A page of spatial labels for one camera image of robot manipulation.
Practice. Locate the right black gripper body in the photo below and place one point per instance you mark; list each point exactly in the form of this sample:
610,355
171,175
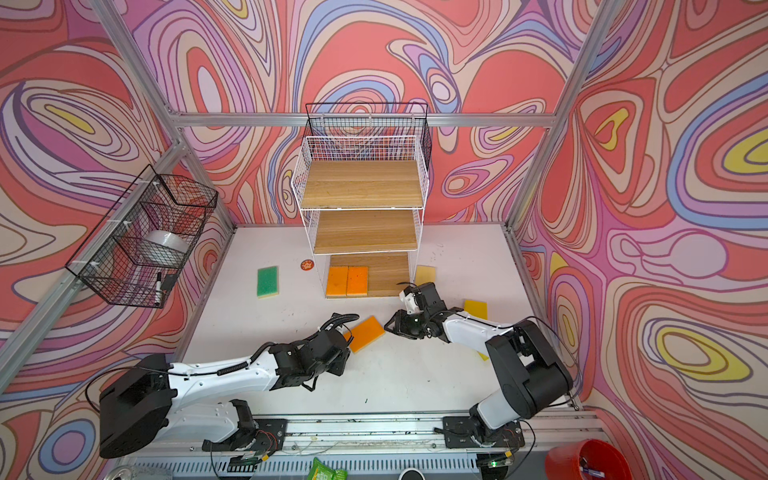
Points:
412,325

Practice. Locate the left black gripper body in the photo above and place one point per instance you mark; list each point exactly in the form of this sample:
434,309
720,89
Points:
335,368

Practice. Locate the pale yellow sponge orange underside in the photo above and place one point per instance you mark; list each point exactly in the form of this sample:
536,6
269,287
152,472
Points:
364,334

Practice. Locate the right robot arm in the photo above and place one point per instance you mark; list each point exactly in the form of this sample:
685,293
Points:
531,375

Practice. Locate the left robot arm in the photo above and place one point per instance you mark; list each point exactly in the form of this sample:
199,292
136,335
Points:
155,401

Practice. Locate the yellow sponge beside shelf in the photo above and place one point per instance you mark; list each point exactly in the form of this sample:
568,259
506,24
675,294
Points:
425,274

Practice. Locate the yellow sponge near shelf right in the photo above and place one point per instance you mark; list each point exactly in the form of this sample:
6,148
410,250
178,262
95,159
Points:
478,309

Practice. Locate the green sponge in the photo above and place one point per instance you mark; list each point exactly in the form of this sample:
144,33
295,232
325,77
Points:
267,282

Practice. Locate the green snack bag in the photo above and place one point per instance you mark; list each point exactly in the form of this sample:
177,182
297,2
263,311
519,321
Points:
320,471

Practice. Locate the red bucket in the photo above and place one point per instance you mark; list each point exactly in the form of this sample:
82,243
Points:
588,459

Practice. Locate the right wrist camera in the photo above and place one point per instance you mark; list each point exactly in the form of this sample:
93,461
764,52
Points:
411,304

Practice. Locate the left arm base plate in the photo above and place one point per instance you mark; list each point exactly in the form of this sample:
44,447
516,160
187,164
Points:
266,435

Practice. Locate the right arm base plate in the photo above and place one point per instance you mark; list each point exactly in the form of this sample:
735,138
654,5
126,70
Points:
483,432

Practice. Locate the white wire wooden shelf rack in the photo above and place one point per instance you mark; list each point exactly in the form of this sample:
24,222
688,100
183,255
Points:
362,201

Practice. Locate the aluminium front rail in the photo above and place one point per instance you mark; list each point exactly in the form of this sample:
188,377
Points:
420,432

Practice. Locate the black wire basket on wall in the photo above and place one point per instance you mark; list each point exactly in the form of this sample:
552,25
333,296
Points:
120,267

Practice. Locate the black wire basket behind shelf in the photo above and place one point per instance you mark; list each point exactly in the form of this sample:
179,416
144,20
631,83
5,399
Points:
371,118

